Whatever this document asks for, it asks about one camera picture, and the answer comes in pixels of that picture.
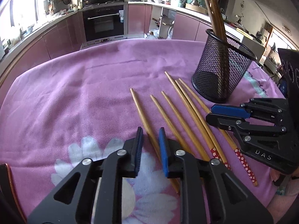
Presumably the black camera box right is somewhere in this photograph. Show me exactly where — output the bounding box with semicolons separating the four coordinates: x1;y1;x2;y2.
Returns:
278;48;298;103

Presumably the pink floral tablecloth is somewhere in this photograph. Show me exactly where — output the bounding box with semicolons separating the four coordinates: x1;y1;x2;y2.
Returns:
1;39;277;223

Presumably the black built-in oven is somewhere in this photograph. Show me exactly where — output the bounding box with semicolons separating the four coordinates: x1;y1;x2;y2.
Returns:
83;5;125;41

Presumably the bamboo chopstick six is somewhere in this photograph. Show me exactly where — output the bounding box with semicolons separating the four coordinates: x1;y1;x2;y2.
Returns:
175;79;229;166

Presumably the green oil bottle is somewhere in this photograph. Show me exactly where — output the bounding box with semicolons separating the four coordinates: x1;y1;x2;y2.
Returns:
145;31;157;40

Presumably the bamboo chopstick four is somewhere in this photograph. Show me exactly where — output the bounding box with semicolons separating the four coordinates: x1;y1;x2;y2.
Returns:
161;91;210;161

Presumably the black mesh utensil holder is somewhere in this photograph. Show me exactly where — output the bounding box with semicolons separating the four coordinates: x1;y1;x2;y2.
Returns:
191;29;257;104

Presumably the right hand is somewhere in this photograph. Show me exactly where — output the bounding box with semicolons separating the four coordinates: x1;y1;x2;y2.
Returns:
270;169;291;187

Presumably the bamboo chopstick nine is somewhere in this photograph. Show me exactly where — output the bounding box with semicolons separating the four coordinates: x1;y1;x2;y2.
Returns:
204;0;221;38

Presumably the bamboo chopstick seven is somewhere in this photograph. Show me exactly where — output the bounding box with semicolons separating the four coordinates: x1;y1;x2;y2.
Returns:
175;78;258;187

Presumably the bamboo chopstick two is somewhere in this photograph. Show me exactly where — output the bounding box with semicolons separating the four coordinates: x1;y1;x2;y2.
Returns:
130;87;181;194

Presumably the bamboo chopstick eight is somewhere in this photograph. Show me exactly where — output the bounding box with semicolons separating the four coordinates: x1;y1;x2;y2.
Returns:
207;0;226;41

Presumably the wooden round tray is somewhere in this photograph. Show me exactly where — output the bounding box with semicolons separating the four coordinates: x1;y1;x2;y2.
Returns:
185;4;207;14

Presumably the bamboo chopstick three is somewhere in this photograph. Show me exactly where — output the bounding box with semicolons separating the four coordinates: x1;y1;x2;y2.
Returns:
150;95;192;153

